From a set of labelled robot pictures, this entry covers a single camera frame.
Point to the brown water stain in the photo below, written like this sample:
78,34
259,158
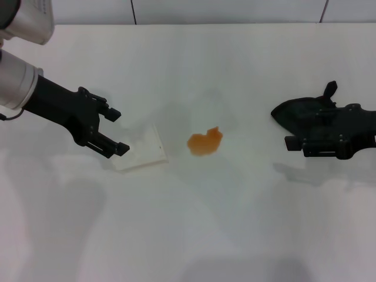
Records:
205,142

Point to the dark blue cloth rag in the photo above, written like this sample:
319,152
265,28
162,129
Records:
296,113

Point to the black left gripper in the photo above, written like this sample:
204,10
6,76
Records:
64,108

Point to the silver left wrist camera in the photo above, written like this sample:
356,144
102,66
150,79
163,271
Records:
32,20

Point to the white translucent plastic cup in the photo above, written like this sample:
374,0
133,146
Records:
147,149

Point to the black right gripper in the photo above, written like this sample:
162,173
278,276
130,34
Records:
358,129

